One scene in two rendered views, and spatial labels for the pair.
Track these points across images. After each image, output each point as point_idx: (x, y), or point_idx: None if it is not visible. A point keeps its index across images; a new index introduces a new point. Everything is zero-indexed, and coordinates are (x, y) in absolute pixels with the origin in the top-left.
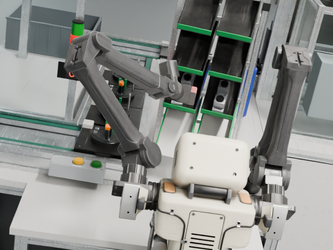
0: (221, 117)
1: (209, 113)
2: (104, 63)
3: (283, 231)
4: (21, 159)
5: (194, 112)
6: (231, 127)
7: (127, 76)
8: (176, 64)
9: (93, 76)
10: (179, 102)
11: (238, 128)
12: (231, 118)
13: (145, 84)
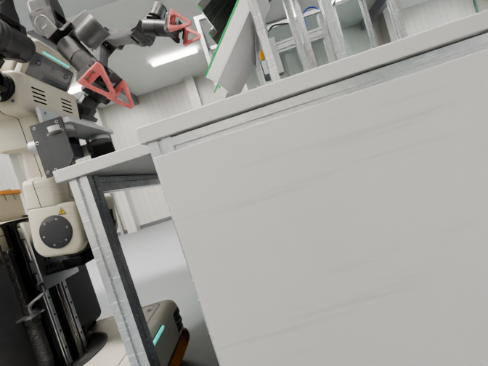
0: (207, 18)
1: (211, 25)
2: (112, 43)
3: (140, 144)
4: None
5: (210, 35)
6: (228, 20)
7: (120, 41)
8: (152, 5)
9: (94, 53)
10: (173, 35)
11: (251, 13)
12: (200, 9)
13: (125, 38)
